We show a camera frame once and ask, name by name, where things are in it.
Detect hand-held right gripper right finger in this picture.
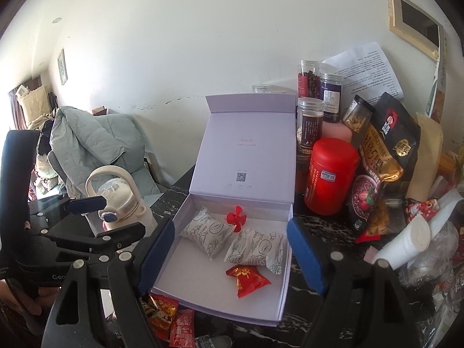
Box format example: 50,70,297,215
287,218,432,348

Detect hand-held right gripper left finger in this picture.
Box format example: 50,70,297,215
41,218,176,348

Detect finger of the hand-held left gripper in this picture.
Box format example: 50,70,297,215
45,221,146,258
31,195,108,225

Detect white patterned pastry packet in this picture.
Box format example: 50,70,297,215
224,226,284,277
180,206,235,261

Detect red cartoon snack packet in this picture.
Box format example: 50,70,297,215
141,293,179,342

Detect red gold candy packet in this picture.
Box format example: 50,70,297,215
225,264,272,299

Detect red ketchup sachet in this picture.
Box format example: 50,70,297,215
169,309,196,348

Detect red plastic propeller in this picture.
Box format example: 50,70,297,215
226,205,249,233

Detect lavender gift box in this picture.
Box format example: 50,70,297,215
150,94,296,329

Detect person's left hand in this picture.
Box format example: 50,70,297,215
0,280,60,317

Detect white cartoon water bottle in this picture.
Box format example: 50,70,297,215
85,166,159,248

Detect grey-green puffer jacket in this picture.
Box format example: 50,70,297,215
47,106,162,204

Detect small pink block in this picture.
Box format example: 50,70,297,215
364,246,381,266

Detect orange red snack bag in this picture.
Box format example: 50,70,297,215
355,188,409,244

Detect dark jar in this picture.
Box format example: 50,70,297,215
295,152,313,195

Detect red tea canister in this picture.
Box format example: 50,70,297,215
304,138,360,215

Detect white paper roll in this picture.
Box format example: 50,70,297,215
373,214,432,271

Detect pink bottle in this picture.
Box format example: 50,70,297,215
321,121,353,144

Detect clear jar brown label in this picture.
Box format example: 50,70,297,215
297,98,325,153

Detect clear plastic bag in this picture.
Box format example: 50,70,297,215
399,220,464,300

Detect black gold food bag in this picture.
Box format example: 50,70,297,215
350,92,421,235

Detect clear jar yellow contents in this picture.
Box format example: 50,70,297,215
342,95,375,133

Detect brown paper bag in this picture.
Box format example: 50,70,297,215
405,112,444,202

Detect clear jar purple label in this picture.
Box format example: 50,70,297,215
319,72,343,122

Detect empty clear jar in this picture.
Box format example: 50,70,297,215
252,84,287,95

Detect clear jar dried red flowers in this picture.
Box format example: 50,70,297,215
298,60,322,99

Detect printed paper sheet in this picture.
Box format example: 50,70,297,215
321,41,405,106

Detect tall printed paper sleeve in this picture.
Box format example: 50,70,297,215
426,25,450,119

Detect small wall picture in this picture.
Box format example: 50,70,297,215
57,48,69,85

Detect light wooden picture frame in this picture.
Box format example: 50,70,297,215
388,0,445,59

